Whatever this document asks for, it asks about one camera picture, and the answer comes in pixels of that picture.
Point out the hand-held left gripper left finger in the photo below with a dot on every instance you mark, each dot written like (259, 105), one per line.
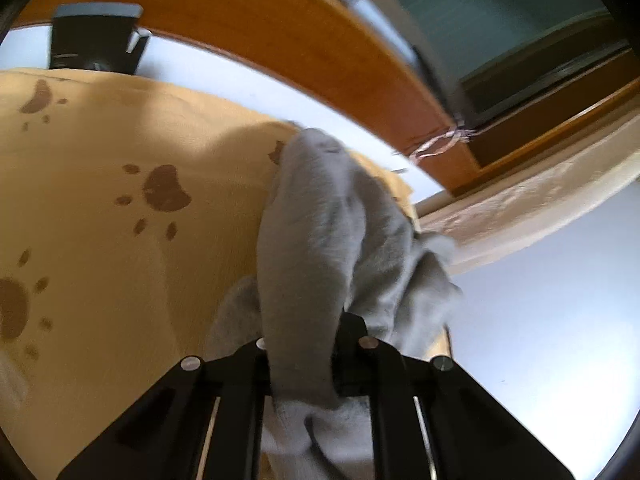
(250, 362)

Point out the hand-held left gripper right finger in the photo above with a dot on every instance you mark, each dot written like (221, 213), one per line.
(350, 355)

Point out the grey sweater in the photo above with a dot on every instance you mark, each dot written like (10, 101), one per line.
(310, 240)

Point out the yellow paw-print blanket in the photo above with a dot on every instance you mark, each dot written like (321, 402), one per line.
(100, 210)

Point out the cream curtain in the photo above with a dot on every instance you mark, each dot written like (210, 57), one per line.
(525, 210)

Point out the pink-white twine loop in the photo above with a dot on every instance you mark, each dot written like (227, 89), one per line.
(442, 144)

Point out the black box with grey lid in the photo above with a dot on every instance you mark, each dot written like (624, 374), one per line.
(90, 40)

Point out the window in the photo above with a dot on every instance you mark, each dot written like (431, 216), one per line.
(475, 10)

